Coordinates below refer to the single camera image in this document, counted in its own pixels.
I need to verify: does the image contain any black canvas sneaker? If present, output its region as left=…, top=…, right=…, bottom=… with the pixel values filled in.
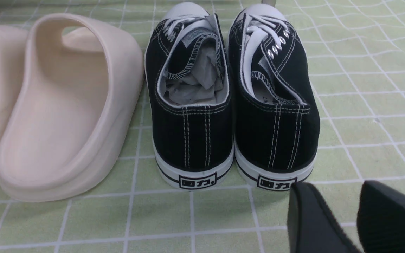
left=227, top=3, right=320, bottom=191
left=144, top=2, right=234, bottom=191

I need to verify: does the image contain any green checkered tablecloth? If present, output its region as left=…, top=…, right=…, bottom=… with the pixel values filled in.
left=0, top=0, right=405, bottom=253

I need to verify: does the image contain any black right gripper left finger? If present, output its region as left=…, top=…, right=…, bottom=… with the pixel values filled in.
left=287, top=182, right=360, bottom=253

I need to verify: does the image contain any cream foam slide right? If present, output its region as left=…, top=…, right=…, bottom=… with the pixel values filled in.
left=0, top=13, right=144, bottom=203

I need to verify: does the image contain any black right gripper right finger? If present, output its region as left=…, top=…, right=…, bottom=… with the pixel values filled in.
left=356, top=180, right=405, bottom=253

